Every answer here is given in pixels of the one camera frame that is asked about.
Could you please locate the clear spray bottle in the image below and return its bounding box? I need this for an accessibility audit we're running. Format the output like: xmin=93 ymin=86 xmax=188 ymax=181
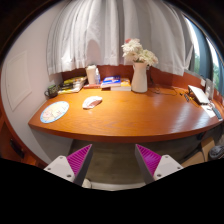
xmin=95 ymin=68 xmax=102 ymax=85

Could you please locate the white computer mouse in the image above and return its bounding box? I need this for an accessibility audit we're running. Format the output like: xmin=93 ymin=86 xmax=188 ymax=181
xmin=82 ymin=95 xmax=103 ymax=110

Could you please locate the window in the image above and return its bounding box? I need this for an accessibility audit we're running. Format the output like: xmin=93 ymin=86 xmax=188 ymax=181
xmin=184 ymin=16 xmax=224 ymax=96

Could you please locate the white pitcher vase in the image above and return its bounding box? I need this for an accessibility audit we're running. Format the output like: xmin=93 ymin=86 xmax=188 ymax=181
xmin=131 ymin=61 xmax=149 ymax=94

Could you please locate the black cable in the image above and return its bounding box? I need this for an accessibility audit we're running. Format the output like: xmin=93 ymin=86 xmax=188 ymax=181
xmin=148 ymin=84 xmax=188 ymax=98

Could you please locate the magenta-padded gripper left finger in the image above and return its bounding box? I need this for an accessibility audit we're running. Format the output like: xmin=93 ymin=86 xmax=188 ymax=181
xmin=43 ymin=143 xmax=94 ymax=187

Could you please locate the white and yellow book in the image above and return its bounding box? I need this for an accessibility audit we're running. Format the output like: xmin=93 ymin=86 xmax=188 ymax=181
xmin=57 ymin=87 xmax=84 ymax=95

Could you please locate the cream lidded tumbler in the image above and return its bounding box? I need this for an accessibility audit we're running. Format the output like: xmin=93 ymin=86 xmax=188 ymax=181
xmin=85 ymin=64 xmax=98 ymax=85

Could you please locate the cardboard box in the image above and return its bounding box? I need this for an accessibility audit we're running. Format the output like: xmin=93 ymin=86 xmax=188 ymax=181
xmin=181 ymin=136 xmax=216 ymax=168

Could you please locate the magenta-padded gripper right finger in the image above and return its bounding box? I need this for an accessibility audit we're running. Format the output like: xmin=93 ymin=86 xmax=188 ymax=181
xmin=134 ymin=143 xmax=185 ymax=185

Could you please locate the orange book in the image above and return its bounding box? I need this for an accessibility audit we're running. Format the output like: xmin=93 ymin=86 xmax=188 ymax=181
xmin=110 ymin=78 xmax=132 ymax=92

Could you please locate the white pleated curtain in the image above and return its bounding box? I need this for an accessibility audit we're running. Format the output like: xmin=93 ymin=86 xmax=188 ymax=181
xmin=46 ymin=0 xmax=194 ymax=77

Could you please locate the yellow and black book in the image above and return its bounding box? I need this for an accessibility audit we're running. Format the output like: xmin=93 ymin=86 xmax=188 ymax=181
xmin=63 ymin=75 xmax=88 ymax=85

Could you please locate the dark green mug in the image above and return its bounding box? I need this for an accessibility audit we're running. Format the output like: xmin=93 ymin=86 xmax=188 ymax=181
xmin=44 ymin=84 xmax=59 ymax=99

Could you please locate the white flower bouquet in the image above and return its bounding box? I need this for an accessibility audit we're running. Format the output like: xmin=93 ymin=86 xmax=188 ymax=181
xmin=121 ymin=38 xmax=159 ymax=67

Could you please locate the round cartoon-print mouse pad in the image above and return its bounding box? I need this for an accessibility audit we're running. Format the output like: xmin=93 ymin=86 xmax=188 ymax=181
xmin=39 ymin=100 xmax=70 ymax=124

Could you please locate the white laptop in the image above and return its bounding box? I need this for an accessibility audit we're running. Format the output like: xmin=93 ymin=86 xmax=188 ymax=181
xmin=187 ymin=84 xmax=211 ymax=105

